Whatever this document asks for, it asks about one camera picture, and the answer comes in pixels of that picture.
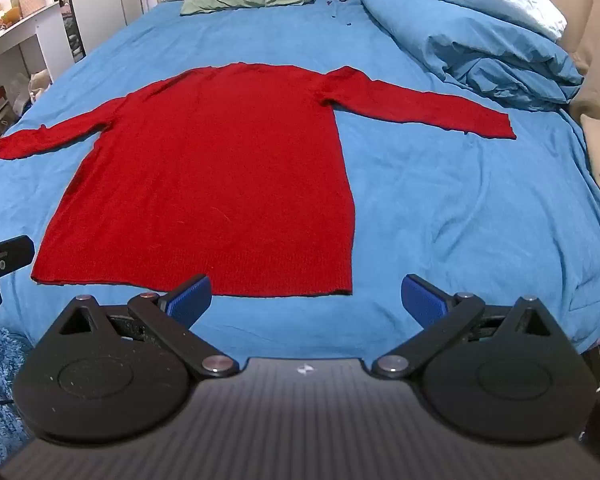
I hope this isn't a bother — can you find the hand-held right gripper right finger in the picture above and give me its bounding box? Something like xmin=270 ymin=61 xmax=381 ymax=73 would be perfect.
xmin=371 ymin=274 xmax=565 ymax=380

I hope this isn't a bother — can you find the beige bag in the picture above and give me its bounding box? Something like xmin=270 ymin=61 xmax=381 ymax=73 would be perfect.
xmin=27 ymin=70 xmax=53 ymax=106

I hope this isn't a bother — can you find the blue bed sheet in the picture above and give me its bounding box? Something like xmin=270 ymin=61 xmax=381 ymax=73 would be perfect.
xmin=0 ymin=0 xmax=600 ymax=361

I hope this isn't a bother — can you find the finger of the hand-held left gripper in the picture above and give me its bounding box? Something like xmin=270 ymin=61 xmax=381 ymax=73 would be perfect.
xmin=0 ymin=235 xmax=35 ymax=311

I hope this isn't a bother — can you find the blue duvet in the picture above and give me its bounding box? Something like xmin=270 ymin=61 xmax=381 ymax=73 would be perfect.
xmin=360 ymin=0 xmax=586 ymax=111

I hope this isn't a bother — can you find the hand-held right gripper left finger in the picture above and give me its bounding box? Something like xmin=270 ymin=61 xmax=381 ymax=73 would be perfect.
xmin=55 ymin=274 xmax=240 ymax=380

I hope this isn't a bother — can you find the white shelf unit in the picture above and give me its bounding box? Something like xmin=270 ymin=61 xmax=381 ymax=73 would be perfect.
xmin=0 ymin=0 xmax=76 ymax=86

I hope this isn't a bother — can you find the blue fuzzy rug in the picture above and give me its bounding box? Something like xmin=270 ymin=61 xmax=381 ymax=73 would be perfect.
xmin=0 ymin=312 xmax=36 ymax=468

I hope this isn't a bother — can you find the red sweater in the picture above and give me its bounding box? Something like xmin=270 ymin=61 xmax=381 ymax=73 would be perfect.
xmin=0 ymin=62 xmax=517 ymax=299

